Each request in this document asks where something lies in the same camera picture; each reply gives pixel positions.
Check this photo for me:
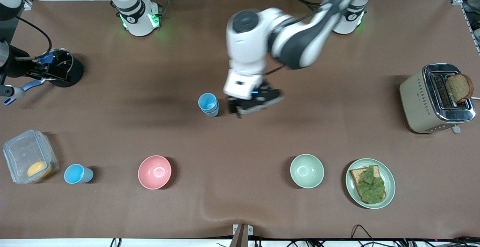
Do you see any black looped floor cable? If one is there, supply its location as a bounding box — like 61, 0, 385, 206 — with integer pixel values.
350, 224, 376, 247

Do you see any pink bowl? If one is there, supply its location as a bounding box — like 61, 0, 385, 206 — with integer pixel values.
138, 155, 172, 190

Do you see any brown bread slice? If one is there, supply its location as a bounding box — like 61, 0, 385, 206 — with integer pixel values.
447, 74, 474, 104

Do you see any black pot with blue handle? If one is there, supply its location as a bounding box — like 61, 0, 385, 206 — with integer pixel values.
3, 47, 84, 106

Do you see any green lettuce leaf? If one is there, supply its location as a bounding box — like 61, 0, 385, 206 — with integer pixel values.
355, 166, 386, 204

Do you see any glass lid with blue knob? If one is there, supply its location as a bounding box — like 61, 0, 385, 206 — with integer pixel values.
37, 48, 74, 67

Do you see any toast slice on plate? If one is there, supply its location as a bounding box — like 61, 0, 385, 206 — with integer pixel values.
349, 166, 387, 204

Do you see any orange round food piece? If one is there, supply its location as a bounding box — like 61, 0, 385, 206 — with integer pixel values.
27, 161, 52, 178

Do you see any green round plate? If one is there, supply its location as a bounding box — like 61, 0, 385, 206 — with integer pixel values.
345, 158, 396, 209

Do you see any green bowl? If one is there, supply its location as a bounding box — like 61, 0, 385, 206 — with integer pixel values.
289, 154, 325, 189

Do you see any clear plastic food container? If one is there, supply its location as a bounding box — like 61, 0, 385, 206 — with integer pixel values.
3, 129, 60, 184

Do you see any beige chrome toaster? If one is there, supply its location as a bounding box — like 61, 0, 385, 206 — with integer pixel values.
399, 63, 477, 134

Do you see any metal table edge bracket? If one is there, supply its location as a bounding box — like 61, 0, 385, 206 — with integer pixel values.
232, 224, 254, 247

